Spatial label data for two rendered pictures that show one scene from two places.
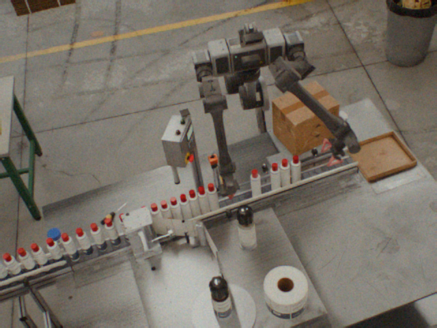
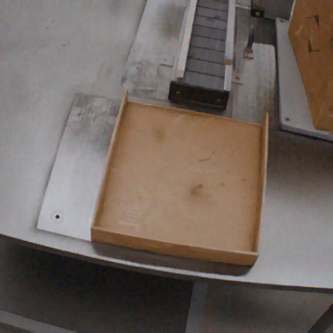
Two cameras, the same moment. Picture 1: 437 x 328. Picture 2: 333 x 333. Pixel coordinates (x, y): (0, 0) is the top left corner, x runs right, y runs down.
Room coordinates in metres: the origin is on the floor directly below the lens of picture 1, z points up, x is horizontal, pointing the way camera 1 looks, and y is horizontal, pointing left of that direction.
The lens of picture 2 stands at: (2.28, -1.56, 1.66)
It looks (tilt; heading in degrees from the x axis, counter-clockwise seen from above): 52 degrees down; 103
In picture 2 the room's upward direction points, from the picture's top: 9 degrees clockwise
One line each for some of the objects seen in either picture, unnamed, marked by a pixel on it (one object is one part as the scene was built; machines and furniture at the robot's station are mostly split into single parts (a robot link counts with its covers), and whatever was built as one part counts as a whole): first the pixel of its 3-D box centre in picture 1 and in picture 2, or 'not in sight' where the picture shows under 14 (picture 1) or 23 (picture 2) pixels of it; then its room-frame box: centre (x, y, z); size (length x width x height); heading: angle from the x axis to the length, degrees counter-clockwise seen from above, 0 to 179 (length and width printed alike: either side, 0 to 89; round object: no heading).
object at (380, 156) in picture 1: (381, 155); (187, 172); (2.18, -0.94, 0.85); 0.30 x 0.26 x 0.04; 102
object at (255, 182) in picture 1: (255, 183); not in sight; (2.01, -0.20, 0.98); 0.05 x 0.05 x 0.20
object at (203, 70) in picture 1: (204, 74); not in sight; (2.41, -0.02, 1.45); 0.09 x 0.08 x 0.12; 93
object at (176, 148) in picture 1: (179, 141); not in sight; (2.03, 0.15, 1.38); 0.17 x 0.10 x 0.19; 157
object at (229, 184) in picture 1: (229, 178); not in sight; (1.88, -0.06, 1.22); 0.11 x 0.09 x 0.12; 3
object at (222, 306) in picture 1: (220, 297); not in sight; (1.34, 0.07, 1.04); 0.09 x 0.09 x 0.29
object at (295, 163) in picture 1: (295, 169); not in sight; (2.06, -0.43, 0.98); 0.05 x 0.05 x 0.20
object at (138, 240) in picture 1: (141, 233); not in sight; (1.79, 0.43, 1.01); 0.14 x 0.13 x 0.26; 102
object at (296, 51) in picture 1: (297, 56); not in sight; (2.44, -0.52, 1.45); 0.09 x 0.08 x 0.12; 93
